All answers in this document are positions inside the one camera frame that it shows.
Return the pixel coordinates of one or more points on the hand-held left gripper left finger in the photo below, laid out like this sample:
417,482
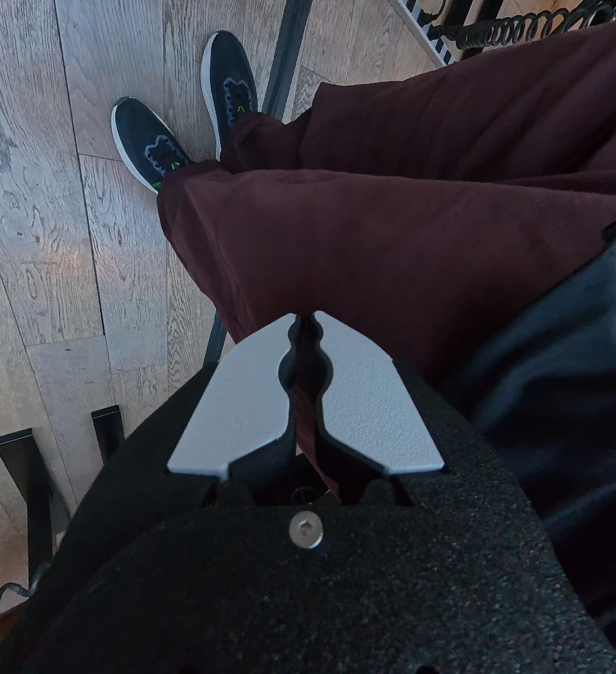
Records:
237,410

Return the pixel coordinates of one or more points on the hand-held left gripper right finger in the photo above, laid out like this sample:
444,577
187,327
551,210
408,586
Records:
376,405

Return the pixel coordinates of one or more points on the person's maroon pants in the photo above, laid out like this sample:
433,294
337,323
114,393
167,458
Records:
392,252

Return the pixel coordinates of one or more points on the person's black jacket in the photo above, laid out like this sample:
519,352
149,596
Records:
566,368

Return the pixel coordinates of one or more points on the person's left black sneaker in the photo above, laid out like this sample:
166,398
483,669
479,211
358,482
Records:
147,142

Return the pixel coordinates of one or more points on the person's black sneaker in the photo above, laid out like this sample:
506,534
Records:
147,142
231,73

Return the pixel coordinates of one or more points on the person's right black sneaker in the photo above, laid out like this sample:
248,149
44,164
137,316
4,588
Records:
231,73

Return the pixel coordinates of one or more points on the white power strip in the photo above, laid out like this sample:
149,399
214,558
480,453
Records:
429,37

